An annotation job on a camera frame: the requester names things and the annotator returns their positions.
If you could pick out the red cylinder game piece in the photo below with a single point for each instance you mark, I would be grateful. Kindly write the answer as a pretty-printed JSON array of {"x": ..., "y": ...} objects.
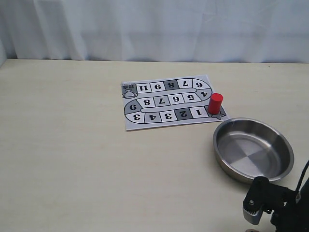
[{"x": 215, "y": 103}]

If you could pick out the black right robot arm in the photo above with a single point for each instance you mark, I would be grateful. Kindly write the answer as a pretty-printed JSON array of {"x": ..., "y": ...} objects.
[{"x": 293, "y": 218}]

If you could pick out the printed number board game sheet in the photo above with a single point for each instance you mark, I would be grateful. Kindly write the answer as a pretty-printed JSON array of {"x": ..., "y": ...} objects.
[{"x": 168, "y": 102}]

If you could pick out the stainless steel round pan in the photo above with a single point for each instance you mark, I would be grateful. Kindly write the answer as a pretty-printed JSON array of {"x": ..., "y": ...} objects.
[{"x": 246, "y": 148}]

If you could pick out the white curtain backdrop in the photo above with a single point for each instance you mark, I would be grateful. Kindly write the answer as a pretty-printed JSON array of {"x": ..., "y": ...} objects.
[{"x": 156, "y": 30}]

